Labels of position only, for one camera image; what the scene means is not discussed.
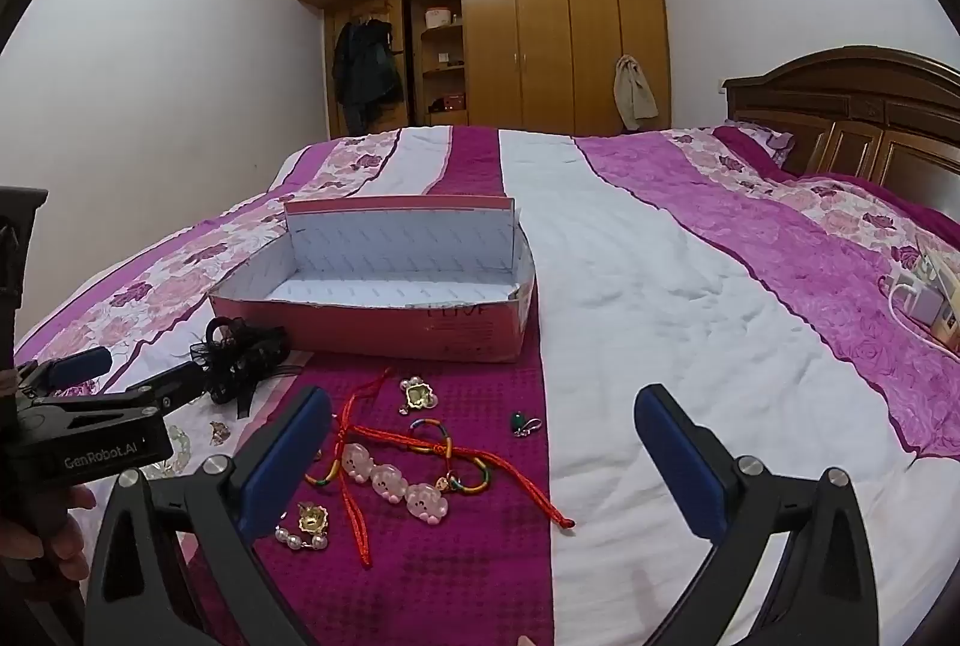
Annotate gold pendant earring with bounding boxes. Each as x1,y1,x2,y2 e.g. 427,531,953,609
400,377,437,413

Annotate chargers and plugs cluster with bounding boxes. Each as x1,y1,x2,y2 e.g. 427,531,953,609
916,233,960,347

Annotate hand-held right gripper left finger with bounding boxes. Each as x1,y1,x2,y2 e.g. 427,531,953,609
79,386,335,646

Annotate pearl and gold brooch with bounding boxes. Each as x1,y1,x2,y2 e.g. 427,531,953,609
274,502,331,551

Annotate dark wooden headboard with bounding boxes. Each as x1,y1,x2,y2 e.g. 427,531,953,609
721,44,960,212

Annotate red gold tassel ornament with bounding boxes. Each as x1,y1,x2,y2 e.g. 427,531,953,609
330,367,577,568

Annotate purple floral pillow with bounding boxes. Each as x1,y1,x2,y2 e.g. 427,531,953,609
712,121,796,169

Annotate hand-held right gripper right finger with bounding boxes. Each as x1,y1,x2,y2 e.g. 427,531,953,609
634,383,882,646

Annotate person's left hand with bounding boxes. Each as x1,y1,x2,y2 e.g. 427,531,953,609
0,485,98,587

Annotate white charger with cable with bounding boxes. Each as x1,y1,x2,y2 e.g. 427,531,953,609
889,284,960,358

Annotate pink pig bead bracelet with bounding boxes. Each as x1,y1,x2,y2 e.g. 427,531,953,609
341,443,451,527

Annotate pale green bead bracelet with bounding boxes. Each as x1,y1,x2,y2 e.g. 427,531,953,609
146,425,196,474

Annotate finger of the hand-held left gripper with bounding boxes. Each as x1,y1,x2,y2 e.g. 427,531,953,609
15,347,113,401
112,361,211,426

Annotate wooden wardrobe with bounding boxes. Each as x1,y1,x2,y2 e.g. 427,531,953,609
294,0,672,139

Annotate red cardboard box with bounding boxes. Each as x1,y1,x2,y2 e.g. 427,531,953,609
206,194,537,363

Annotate dark hanging jackets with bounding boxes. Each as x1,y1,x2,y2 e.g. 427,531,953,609
332,16,401,131

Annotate black feather hair accessory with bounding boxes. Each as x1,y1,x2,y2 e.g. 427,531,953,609
184,314,293,420

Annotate multicolour cord bracelet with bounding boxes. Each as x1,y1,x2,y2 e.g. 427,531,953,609
304,417,488,495

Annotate beige hanging bag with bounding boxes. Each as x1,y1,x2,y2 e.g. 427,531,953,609
613,53,659,131

